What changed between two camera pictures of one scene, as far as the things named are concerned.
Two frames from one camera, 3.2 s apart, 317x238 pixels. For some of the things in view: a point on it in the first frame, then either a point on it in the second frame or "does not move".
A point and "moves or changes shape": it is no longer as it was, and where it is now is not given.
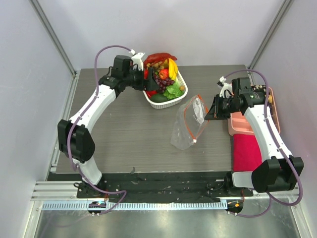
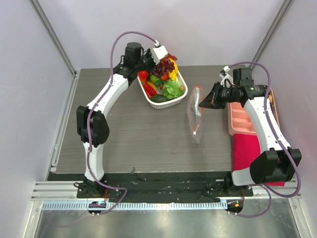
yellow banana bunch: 172,66 does not move
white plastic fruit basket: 176,101 does not move
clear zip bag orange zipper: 190,122 moves or changes shape
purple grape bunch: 162,84 -> 162,67
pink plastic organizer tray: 237,124 does not move
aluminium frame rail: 37,7 does not move
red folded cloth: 246,152 does not move
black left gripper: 151,85 -> 148,54
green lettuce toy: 173,91 does not move
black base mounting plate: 156,187 does not move
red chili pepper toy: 150,92 does not move
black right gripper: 217,107 -> 218,94
